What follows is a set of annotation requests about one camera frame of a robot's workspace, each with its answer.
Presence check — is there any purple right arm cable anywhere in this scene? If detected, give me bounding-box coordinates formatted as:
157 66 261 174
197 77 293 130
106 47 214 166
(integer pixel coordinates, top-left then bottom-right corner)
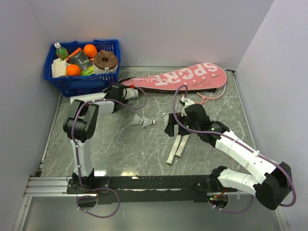
173 84 297 214

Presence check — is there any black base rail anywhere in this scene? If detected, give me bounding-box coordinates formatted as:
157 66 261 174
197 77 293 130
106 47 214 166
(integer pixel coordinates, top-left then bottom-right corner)
66 175 225 205

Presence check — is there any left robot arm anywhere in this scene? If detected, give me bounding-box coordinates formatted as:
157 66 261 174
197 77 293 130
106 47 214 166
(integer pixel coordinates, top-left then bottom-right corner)
63 83 128 193

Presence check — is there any pink racket bag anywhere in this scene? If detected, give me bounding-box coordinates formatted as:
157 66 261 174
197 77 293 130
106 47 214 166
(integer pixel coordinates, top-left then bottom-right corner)
122 63 227 91

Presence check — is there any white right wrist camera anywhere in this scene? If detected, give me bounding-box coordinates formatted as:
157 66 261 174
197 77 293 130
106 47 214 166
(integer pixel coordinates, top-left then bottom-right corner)
180 96 194 116

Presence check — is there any white shuttlecock tube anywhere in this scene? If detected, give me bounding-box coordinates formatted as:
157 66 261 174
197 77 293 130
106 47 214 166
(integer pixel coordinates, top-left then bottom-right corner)
70 88 139 103

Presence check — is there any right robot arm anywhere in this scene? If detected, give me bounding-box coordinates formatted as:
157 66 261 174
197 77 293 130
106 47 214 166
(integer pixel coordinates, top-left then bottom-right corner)
165 104 294 210

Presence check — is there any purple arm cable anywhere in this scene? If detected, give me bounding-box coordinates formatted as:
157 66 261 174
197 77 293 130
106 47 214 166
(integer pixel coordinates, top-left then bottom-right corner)
71 86 147 218
173 84 297 214

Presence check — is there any orange ball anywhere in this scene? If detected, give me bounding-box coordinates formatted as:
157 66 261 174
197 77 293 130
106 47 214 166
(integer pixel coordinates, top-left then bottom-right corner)
66 64 81 77
83 44 97 58

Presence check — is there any green drink bottle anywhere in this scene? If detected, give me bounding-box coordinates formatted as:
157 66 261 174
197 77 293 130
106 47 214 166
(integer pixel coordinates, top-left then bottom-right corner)
54 42 69 61

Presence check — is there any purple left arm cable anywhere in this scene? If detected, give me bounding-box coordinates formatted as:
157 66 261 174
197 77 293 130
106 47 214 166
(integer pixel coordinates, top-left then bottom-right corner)
71 86 147 218

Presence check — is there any dark green carton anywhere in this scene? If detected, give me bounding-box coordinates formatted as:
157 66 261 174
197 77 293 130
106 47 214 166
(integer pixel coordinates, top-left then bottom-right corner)
68 51 94 76

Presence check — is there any white shuttlecock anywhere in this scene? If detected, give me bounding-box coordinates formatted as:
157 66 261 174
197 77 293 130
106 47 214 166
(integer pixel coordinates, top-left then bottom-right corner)
131 114 156 128
162 113 169 125

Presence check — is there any orange ball upper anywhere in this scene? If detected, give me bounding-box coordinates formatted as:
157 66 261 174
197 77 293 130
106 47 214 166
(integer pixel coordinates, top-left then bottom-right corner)
83 44 97 58

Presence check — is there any blue plastic basket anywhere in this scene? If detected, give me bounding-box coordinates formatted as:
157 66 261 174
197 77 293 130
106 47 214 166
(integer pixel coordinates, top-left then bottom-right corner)
43 39 121 98

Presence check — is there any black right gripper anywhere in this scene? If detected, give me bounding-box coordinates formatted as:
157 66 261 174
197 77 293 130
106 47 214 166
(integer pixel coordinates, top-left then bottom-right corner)
164 113 200 137

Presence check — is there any orange ball lower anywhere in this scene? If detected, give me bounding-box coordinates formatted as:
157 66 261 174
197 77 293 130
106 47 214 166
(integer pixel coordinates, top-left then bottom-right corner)
66 64 81 77

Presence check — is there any white cloth bag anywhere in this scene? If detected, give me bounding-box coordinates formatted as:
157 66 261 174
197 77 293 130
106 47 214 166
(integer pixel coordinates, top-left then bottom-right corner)
51 58 70 78

